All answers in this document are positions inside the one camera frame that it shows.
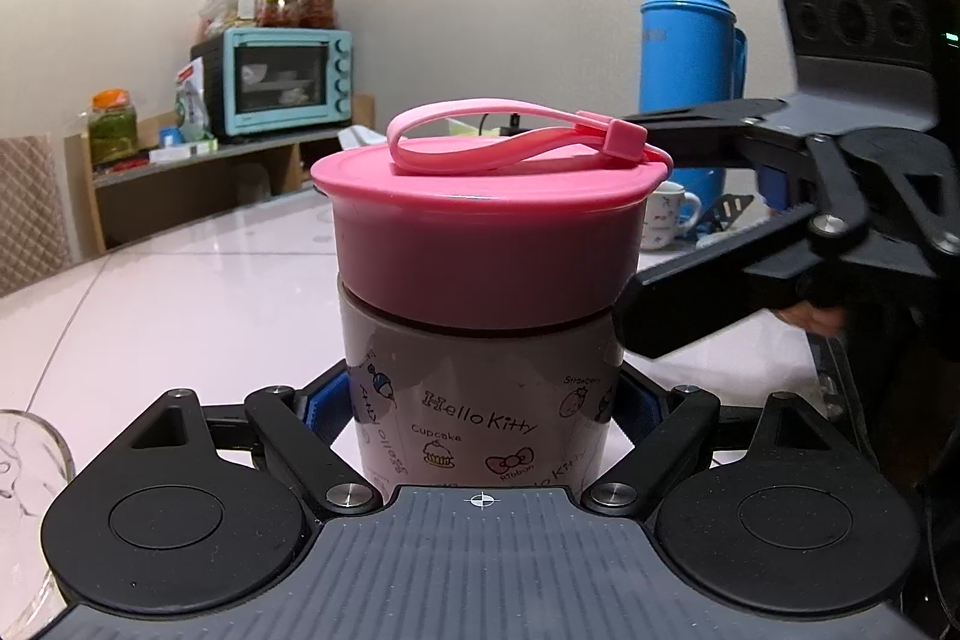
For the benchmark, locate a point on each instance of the wooden shelf unit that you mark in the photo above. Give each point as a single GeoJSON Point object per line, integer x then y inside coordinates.
{"type": "Point", "coordinates": [150, 205]}

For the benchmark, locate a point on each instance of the black folding stand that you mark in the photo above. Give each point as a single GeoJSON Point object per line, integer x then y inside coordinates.
{"type": "Point", "coordinates": [724, 214]}

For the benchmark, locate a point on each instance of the tall jar of red preserve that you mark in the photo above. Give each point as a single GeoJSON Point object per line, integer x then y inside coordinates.
{"type": "Point", "coordinates": [317, 4]}

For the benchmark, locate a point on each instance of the blue thermos flask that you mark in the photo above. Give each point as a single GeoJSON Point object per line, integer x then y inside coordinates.
{"type": "Point", "coordinates": [682, 40]}

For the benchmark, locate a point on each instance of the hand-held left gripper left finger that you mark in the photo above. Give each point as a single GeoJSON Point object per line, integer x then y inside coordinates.
{"type": "Point", "coordinates": [328, 406]}

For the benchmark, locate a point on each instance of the Hello Kitty mug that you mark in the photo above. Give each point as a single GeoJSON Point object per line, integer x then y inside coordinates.
{"type": "Point", "coordinates": [480, 415]}

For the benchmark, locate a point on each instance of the white printed mug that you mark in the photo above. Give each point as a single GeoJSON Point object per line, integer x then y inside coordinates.
{"type": "Point", "coordinates": [664, 216]}

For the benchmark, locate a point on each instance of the green jar with orange lid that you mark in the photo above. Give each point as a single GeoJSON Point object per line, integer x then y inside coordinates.
{"type": "Point", "coordinates": [112, 126]}

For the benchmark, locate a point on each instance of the small jar of red preserve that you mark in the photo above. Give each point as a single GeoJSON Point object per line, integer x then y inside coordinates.
{"type": "Point", "coordinates": [280, 10]}

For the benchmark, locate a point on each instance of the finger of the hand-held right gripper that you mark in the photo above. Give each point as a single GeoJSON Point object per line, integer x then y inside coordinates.
{"type": "Point", "coordinates": [720, 119]}
{"type": "Point", "coordinates": [712, 295]}

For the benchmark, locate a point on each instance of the clear plastic bag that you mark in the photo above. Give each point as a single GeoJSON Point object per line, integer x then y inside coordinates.
{"type": "Point", "coordinates": [214, 14]}

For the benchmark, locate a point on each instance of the green and white packet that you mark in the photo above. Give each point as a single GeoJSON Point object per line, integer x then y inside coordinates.
{"type": "Point", "coordinates": [192, 104]}

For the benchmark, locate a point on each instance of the flat white box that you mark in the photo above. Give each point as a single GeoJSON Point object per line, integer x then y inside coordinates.
{"type": "Point", "coordinates": [184, 151]}

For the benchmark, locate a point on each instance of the teal toaster oven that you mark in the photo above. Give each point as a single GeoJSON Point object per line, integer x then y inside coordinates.
{"type": "Point", "coordinates": [277, 81]}

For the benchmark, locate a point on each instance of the glass jar with pale contents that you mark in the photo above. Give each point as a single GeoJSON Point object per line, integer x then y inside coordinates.
{"type": "Point", "coordinates": [241, 6]}

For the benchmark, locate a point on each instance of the clear drinking glass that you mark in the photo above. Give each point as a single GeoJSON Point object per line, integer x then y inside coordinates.
{"type": "Point", "coordinates": [30, 475]}

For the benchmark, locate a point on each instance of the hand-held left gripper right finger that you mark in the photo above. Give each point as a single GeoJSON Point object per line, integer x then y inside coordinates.
{"type": "Point", "coordinates": [636, 407]}

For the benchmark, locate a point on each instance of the white tissue pack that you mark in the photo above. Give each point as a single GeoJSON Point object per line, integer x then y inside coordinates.
{"type": "Point", "coordinates": [361, 138]}

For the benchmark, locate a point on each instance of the person's right hand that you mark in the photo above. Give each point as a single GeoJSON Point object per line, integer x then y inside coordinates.
{"type": "Point", "coordinates": [814, 317]}

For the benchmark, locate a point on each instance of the quilted chair back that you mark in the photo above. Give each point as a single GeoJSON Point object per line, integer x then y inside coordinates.
{"type": "Point", "coordinates": [34, 212]}

